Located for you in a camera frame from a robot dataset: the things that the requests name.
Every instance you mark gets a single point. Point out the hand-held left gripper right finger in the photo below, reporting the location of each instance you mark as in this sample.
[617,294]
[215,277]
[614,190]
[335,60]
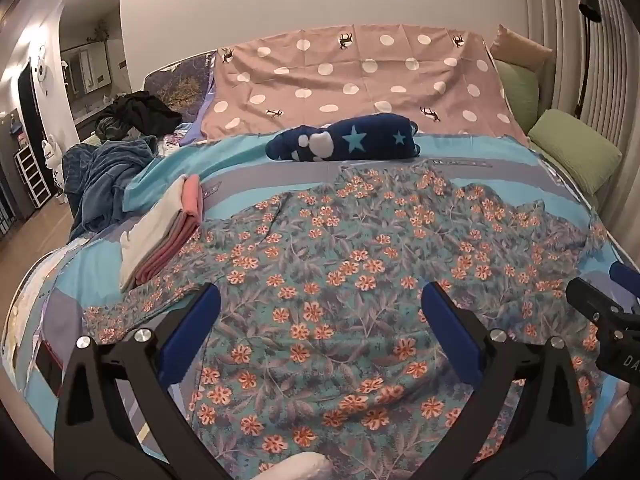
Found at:
[450,330]

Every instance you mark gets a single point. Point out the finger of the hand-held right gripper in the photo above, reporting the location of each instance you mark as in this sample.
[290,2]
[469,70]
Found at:
[627,285]
[585,297]

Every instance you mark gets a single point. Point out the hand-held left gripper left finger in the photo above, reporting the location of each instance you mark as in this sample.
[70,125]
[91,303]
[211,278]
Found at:
[195,320]

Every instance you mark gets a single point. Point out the teal floral garment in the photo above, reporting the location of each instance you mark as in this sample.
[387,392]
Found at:
[350,260]

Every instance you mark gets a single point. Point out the black clothes pile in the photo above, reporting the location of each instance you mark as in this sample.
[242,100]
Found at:
[145,110]

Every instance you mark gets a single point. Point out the white folded cloth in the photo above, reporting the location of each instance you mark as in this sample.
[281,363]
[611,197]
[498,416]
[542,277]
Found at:
[150,235]

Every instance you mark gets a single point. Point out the pink folded cloth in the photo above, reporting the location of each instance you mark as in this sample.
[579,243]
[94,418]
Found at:
[192,200]

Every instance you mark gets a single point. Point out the green pillow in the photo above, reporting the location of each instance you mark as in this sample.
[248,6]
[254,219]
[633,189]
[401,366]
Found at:
[520,95]
[575,150]

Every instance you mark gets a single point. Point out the blue printed bed sheet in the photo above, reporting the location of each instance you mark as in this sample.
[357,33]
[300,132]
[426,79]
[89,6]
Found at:
[225,160]

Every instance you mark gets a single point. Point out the dark blue blanket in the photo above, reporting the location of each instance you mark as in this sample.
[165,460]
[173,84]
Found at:
[100,180]

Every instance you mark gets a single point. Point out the white fuzzy cloth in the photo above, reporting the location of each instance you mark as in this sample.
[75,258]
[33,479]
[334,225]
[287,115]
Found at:
[300,467]

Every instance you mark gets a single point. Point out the white curtain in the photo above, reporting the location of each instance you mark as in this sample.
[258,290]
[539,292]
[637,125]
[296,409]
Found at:
[620,85]

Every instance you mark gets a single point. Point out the white bear figure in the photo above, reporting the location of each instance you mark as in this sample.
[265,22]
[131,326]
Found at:
[52,160]

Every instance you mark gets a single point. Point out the white shelf rack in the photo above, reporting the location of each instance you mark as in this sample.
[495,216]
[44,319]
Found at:
[32,175]

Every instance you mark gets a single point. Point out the navy star plush blanket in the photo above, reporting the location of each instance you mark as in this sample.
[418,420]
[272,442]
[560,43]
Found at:
[350,135]

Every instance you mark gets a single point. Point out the beige pillow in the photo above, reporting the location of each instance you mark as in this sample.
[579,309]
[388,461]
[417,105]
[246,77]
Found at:
[520,45]

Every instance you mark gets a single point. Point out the pink polka dot sheet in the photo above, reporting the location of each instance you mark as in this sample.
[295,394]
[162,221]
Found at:
[350,85]

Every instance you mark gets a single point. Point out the black floor lamp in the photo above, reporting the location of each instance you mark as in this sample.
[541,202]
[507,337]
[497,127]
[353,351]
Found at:
[589,5]

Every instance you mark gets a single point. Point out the potted plant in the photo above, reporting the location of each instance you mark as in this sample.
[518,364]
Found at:
[100,32]

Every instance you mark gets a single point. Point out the wall cabinet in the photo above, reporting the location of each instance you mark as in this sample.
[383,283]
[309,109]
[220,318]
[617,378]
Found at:
[85,67]

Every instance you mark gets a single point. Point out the white bear wall decoration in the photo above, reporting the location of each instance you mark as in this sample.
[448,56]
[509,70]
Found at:
[41,70]

